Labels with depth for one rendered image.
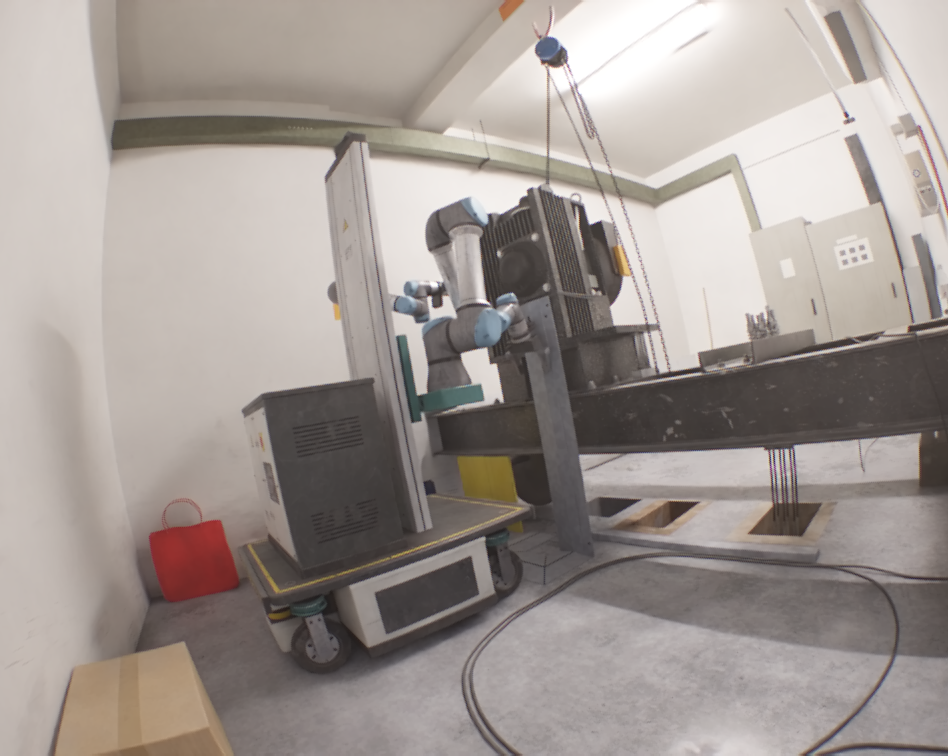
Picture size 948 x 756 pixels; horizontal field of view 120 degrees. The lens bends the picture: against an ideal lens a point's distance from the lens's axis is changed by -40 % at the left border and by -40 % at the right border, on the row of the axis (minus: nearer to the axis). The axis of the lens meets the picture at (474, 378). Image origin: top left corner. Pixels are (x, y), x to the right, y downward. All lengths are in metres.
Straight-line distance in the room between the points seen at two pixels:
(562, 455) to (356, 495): 0.86
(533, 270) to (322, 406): 1.13
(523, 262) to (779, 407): 1.19
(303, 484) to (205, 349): 1.41
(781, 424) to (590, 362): 0.85
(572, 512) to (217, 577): 1.70
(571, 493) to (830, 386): 1.05
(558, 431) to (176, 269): 2.12
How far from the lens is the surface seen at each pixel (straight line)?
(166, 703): 1.01
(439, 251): 1.63
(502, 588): 1.66
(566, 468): 1.82
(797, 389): 1.47
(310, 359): 2.58
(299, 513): 1.27
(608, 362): 2.00
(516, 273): 2.00
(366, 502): 1.33
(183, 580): 2.42
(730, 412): 1.56
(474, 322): 1.37
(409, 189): 3.30
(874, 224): 4.52
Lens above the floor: 0.73
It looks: 2 degrees up
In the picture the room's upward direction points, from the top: 11 degrees counter-clockwise
